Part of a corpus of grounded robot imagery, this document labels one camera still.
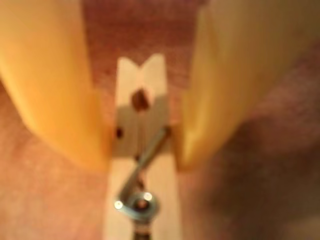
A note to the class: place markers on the wooden clothespin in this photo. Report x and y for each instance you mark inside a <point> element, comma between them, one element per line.
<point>160,180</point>

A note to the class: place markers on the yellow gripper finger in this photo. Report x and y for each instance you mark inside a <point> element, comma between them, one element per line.
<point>50,75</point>
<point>237,62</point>

